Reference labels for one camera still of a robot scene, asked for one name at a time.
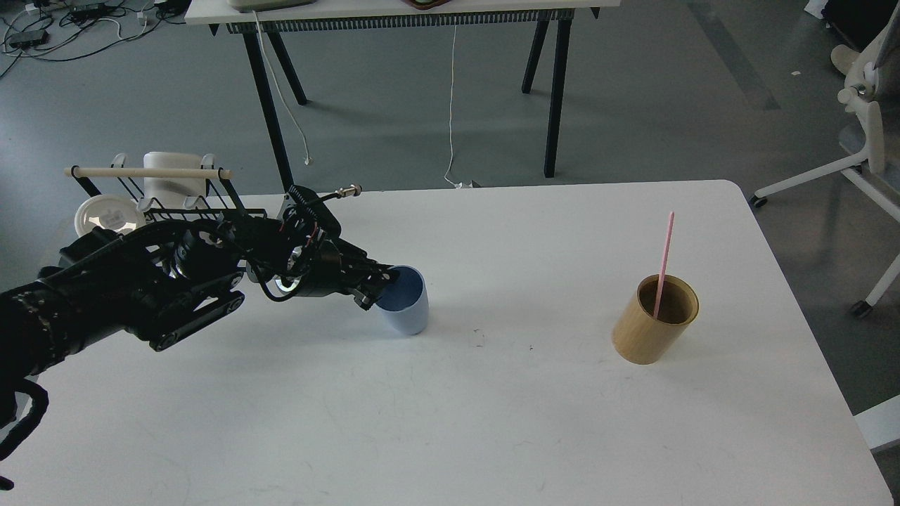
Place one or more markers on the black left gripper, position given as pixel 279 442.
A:
pixel 319 262

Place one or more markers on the blue plastic cup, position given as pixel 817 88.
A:
pixel 404 304

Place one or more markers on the pink chopstick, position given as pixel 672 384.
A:
pixel 663 268

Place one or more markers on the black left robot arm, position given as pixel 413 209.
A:
pixel 167 280

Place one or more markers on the bamboo cylinder holder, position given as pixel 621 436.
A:
pixel 642 335

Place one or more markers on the black-legged background table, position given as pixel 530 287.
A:
pixel 295 52

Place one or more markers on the white office chair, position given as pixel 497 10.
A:
pixel 870 93

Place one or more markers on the black wire dish rack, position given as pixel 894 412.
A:
pixel 168 193

